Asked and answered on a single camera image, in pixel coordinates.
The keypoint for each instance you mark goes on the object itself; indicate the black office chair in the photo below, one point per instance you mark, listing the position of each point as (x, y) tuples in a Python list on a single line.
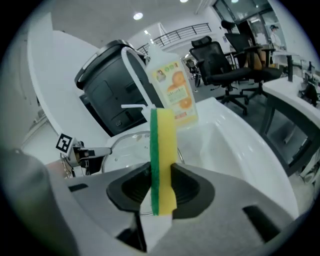
[(212, 62), (270, 72)]

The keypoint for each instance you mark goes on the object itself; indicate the yellow dish soap pump bottle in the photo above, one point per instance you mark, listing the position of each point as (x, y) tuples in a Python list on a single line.
[(175, 95)]

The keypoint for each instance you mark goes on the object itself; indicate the round ceiling light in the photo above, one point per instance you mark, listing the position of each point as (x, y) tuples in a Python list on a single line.
[(138, 16)]

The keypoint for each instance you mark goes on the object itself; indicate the white desk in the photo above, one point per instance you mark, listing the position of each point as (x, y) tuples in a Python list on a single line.
[(282, 87)]

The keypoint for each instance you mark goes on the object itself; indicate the black round appliance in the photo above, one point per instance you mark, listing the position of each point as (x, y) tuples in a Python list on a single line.
[(107, 87)]

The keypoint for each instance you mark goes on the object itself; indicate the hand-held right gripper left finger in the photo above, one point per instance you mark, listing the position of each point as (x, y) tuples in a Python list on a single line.
[(100, 212)]

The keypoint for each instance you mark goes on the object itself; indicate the person's left forearm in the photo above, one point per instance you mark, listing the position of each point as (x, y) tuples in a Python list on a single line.
[(55, 168)]

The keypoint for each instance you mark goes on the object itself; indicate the black device on desk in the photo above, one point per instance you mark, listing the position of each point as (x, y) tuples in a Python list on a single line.
[(310, 93)]

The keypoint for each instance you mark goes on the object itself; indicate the white counter ledge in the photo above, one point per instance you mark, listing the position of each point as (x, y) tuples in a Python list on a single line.
[(57, 75)]

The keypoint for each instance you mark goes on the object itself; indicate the green yellow sponge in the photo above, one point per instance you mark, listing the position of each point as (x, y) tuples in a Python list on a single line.
[(165, 155)]

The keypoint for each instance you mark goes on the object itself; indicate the white sink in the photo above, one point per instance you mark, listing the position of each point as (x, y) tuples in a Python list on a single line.
[(225, 140)]

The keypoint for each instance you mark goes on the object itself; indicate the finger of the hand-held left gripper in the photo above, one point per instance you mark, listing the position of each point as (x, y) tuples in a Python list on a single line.
[(100, 151)]

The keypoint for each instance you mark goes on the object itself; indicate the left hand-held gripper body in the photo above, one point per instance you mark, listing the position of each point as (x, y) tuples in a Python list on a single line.
[(64, 143)]

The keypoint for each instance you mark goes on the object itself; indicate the black desk clamp post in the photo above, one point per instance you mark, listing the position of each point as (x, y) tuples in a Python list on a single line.
[(290, 67)]

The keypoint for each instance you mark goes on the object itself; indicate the white faucet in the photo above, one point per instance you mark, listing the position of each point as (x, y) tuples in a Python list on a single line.
[(132, 106)]

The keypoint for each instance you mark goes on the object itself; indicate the glass pot lid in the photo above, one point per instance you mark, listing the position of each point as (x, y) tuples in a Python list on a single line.
[(125, 150)]

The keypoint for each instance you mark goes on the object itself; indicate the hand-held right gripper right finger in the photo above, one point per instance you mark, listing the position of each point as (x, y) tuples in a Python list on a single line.
[(225, 212)]

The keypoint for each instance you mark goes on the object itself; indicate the black metal railing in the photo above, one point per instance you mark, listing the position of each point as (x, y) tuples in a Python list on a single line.
[(190, 28)]

